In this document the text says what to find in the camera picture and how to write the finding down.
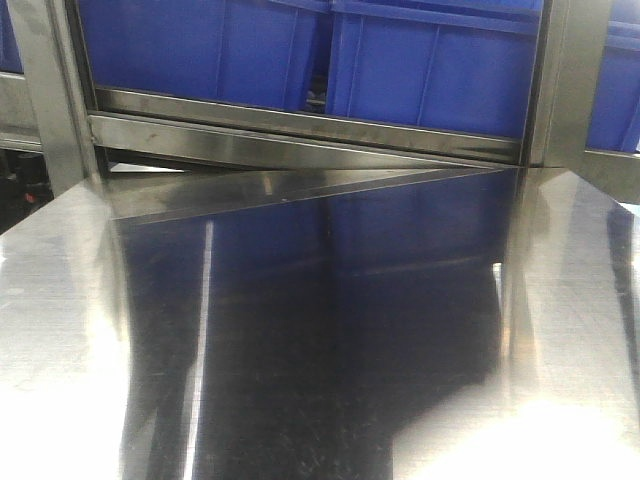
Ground blue plastic bin on shelf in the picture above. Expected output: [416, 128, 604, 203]
[78, 1, 330, 111]

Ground stainless steel shelf frame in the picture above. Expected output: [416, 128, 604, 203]
[1, 1, 639, 203]

